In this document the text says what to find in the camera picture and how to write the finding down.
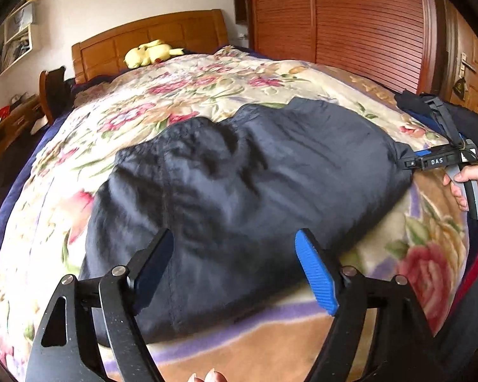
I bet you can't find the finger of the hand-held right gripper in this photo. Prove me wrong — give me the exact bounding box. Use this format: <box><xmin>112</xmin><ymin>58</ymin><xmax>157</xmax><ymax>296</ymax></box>
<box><xmin>397</xmin><ymin>149</ymin><xmax>436</xmax><ymax>170</ymax></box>

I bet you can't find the metal door handle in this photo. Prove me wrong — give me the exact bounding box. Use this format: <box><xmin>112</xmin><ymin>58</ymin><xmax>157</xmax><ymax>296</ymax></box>
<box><xmin>459</xmin><ymin>52</ymin><xmax>477</xmax><ymax>79</ymax></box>

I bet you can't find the wooden door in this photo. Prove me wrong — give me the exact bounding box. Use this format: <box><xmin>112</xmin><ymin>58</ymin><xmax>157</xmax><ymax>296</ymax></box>
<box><xmin>434</xmin><ymin>0</ymin><xmax>478</xmax><ymax>144</ymax></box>

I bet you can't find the navy bed sheet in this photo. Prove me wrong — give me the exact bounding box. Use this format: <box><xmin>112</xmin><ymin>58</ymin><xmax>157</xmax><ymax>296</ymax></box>
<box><xmin>0</xmin><ymin>121</ymin><xmax>70</xmax><ymax>255</ymax></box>

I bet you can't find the floral blanket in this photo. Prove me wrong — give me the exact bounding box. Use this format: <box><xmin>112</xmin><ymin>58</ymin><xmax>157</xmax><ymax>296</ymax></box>
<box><xmin>0</xmin><ymin>45</ymin><xmax>473</xmax><ymax>382</ymax></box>

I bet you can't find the wooden bed headboard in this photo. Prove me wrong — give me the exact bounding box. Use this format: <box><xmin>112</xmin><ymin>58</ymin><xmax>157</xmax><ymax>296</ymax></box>
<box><xmin>71</xmin><ymin>9</ymin><xmax>229</xmax><ymax>84</ymax></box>

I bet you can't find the black jacket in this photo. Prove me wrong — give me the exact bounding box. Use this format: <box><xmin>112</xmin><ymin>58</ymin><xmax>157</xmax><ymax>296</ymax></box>
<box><xmin>80</xmin><ymin>97</ymin><xmax>418</xmax><ymax>345</ymax></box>

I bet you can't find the wooden louvered wardrobe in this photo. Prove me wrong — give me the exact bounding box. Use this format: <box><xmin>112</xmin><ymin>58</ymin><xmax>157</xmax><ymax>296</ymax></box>
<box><xmin>247</xmin><ymin>0</ymin><xmax>443</xmax><ymax>98</ymax></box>

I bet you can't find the white wall shelf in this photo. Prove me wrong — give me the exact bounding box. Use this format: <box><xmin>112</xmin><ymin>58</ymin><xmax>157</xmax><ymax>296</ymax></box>
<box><xmin>0</xmin><ymin>0</ymin><xmax>39</xmax><ymax>80</ymax></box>

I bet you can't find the dark open wall niche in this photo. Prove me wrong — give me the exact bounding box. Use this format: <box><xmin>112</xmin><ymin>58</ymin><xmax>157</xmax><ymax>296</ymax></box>
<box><xmin>231</xmin><ymin>0</ymin><xmax>251</xmax><ymax>50</ymax></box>

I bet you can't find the wooden desk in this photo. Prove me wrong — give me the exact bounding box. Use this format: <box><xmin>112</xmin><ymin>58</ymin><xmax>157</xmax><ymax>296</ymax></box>
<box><xmin>0</xmin><ymin>95</ymin><xmax>45</xmax><ymax>178</ymax></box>

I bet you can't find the yellow plush toy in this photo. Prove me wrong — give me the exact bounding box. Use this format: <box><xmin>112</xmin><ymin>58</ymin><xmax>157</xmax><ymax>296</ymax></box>
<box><xmin>123</xmin><ymin>39</ymin><xmax>185</xmax><ymax>69</ymax></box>

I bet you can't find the person's left hand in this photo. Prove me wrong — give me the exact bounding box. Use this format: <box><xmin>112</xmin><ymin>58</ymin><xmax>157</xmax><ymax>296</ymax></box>
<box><xmin>189</xmin><ymin>368</ymin><xmax>229</xmax><ymax>382</ymax></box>

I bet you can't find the wooden chair with dark clothes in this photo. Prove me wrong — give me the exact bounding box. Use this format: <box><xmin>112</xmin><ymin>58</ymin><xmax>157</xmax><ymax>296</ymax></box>
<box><xmin>38</xmin><ymin>66</ymin><xmax>76</xmax><ymax>127</ymax></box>

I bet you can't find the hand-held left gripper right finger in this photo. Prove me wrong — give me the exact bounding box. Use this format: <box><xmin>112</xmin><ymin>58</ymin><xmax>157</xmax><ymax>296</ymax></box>
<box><xmin>295</xmin><ymin>229</ymin><xmax>457</xmax><ymax>382</ymax></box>

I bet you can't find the person's dark clothing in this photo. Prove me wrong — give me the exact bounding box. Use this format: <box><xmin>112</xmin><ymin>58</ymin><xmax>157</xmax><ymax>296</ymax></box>
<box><xmin>432</xmin><ymin>207</ymin><xmax>478</xmax><ymax>382</ymax></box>

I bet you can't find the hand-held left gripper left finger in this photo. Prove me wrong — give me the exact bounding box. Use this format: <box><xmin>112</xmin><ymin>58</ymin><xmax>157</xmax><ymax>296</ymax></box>
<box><xmin>26</xmin><ymin>228</ymin><xmax>175</xmax><ymax>382</ymax></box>

